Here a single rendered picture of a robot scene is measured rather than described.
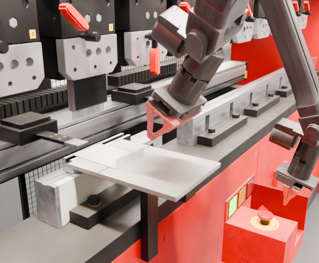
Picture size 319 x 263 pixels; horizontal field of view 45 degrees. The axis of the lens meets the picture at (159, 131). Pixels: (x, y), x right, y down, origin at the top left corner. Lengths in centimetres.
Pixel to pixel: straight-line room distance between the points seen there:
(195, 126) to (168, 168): 48
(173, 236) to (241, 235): 17
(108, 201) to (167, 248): 22
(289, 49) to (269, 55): 198
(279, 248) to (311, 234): 155
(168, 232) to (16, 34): 57
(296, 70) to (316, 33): 188
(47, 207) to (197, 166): 32
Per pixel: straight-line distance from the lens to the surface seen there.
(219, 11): 54
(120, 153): 86
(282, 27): 93
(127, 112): 136
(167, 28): 66
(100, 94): 88
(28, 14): 69
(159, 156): 84
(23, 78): 69
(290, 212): 119
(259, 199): 120
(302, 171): 105
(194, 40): 58
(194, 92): 66
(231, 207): 104
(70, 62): 75
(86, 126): 121
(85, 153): 87
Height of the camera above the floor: 132
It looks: 19 degrees down
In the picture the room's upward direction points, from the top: straight up
